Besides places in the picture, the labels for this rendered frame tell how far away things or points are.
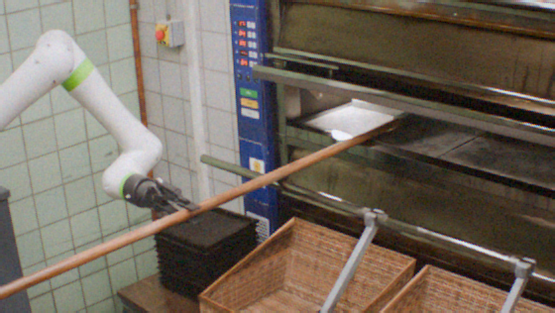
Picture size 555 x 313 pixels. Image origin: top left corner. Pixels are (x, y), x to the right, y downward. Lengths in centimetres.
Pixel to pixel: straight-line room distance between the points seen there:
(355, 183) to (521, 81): 79
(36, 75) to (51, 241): 139
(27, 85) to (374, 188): 118
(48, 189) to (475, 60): 189
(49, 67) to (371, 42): 99
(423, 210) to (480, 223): 22
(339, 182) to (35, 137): 128
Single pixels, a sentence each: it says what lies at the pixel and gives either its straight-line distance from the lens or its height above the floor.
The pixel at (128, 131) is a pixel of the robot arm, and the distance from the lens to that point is 239.
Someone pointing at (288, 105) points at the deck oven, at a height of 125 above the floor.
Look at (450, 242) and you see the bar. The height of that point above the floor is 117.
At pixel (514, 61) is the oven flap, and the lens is 218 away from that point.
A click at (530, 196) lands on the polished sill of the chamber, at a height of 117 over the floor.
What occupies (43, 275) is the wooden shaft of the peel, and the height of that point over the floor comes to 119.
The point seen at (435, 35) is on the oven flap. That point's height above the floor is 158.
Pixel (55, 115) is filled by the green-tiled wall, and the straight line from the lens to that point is 330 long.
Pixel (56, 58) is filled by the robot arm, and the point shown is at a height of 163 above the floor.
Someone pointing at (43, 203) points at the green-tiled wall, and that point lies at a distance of 336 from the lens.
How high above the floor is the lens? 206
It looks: 20 degrees down
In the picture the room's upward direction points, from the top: 3 degrees counter-clockwise
